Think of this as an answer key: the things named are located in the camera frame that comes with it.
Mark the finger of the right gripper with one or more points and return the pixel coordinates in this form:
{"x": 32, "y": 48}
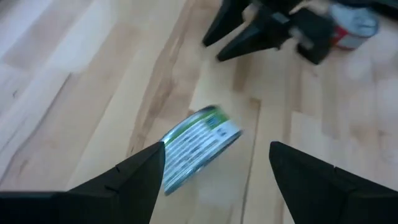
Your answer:
{"x": 248, "y": 43}
{"x": 225, "y": 21}

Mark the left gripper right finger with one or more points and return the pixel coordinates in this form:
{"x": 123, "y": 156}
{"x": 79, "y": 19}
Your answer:
{"x": 320, "y": 196}

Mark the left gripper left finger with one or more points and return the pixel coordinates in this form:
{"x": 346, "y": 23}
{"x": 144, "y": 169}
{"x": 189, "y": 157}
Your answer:
{"x": 124, "y": 193}

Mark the silver tin can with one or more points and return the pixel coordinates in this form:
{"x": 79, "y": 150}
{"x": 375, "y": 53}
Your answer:
{"x": 354, "y": 25}
{"x": 196, "y": 146}

